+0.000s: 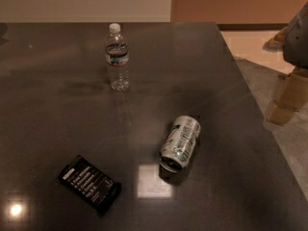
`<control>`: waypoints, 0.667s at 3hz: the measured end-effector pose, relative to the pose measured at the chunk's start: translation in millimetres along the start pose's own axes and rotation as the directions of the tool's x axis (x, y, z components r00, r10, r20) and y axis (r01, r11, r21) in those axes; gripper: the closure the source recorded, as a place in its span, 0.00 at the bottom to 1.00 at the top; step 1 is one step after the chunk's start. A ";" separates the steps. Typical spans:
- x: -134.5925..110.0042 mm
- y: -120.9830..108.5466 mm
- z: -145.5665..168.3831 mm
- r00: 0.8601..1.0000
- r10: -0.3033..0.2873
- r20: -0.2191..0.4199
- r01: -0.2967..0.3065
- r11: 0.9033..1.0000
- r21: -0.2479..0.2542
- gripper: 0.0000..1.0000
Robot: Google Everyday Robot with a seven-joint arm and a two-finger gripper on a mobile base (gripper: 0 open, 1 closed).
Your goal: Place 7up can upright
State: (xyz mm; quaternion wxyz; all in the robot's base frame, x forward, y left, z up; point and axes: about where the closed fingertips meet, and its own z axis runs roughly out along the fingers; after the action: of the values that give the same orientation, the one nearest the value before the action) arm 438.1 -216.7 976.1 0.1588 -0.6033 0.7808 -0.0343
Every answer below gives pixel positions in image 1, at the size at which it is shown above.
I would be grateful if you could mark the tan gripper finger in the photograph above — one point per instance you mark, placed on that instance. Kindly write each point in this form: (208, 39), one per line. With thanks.
(291, 97)

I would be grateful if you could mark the black snack packet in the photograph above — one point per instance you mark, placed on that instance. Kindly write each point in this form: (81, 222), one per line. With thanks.
(90, 183)

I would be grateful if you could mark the silver green 7up can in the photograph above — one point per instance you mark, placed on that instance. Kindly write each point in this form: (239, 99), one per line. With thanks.
(178, 147)

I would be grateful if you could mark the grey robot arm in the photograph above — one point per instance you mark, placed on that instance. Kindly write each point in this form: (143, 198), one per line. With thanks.
(295, 44)

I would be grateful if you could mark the clear plastic water bottle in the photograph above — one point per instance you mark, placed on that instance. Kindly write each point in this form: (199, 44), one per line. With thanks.
(117, 58)

